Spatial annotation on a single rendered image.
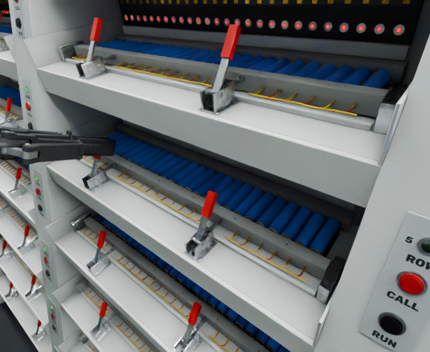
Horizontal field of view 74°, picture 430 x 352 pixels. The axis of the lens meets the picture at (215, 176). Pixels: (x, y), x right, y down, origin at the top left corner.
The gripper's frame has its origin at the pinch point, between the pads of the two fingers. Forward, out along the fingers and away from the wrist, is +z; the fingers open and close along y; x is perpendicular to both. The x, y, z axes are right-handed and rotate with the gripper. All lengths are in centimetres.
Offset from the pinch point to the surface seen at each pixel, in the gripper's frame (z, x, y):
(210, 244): 2.7, -6.7, 27.5
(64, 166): 1.3, -7.8, -11.7
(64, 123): 2.4, 0.7, -16.0
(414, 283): -3.3, 3.0, 49.5
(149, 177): 5.1, -2.9, 10.1
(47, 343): 16, -85, -38
